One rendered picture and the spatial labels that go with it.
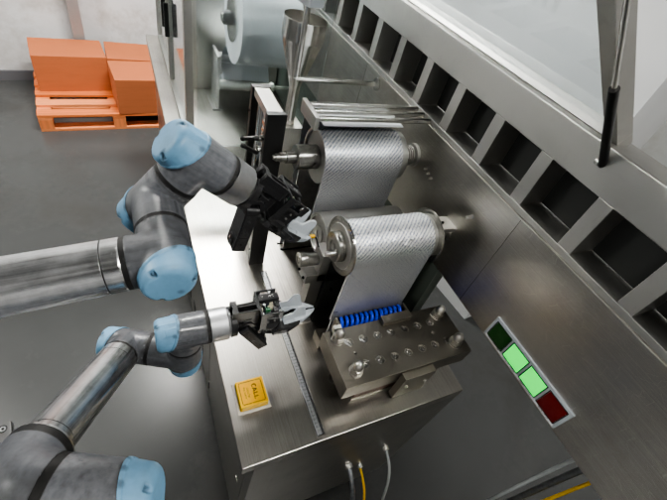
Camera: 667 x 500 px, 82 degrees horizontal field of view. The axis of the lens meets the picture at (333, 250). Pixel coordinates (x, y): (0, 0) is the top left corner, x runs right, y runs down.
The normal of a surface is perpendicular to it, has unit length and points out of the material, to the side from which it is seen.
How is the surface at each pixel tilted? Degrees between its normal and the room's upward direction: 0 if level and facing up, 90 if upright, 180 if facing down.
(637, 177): 90
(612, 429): 90
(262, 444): 0
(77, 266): 34
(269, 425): 0
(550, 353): 90
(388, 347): 0
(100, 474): 23
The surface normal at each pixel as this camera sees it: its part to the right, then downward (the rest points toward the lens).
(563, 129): -0.90, 0.12
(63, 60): 0.49, 0.70
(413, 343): 0.23, -0.69
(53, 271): 0.32, -0.17
